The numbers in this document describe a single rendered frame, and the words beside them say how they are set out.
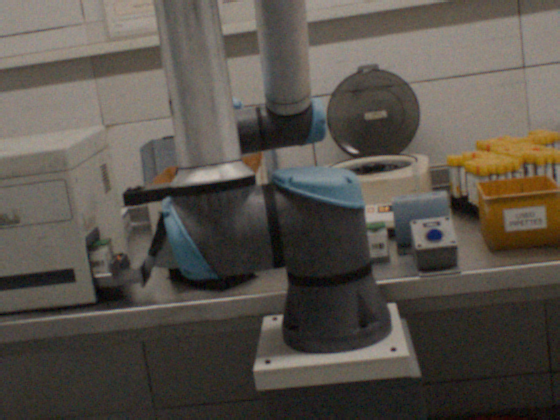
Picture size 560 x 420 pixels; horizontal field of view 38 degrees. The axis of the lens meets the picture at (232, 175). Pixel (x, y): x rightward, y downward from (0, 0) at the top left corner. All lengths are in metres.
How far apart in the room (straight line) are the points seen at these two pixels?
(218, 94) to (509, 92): 1.14
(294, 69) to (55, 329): 0.64
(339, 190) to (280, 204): 0.08
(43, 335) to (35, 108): 0.79
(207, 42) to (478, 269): 0.64
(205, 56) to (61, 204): 0.53
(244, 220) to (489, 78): 1.13
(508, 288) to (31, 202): 0.84
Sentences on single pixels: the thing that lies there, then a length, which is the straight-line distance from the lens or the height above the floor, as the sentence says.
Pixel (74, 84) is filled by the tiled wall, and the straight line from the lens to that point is 2.13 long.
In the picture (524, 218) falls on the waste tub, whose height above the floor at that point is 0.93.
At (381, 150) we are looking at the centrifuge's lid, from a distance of 1.99.
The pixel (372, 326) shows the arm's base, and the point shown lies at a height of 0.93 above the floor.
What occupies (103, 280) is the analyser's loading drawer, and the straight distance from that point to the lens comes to 1.53.
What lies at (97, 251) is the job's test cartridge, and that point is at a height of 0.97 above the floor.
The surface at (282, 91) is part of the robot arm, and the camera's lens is 1.27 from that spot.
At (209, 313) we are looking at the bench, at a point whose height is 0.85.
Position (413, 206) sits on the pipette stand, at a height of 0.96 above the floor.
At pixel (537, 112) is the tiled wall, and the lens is 2.11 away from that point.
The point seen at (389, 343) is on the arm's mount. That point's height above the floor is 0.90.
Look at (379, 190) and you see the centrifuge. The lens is 1.71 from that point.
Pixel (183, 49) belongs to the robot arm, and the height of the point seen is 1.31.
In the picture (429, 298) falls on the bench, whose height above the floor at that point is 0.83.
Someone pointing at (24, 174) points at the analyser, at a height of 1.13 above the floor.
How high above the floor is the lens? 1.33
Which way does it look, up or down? 10 degrees down
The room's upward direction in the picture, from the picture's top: 9 degrees counter-clockwise
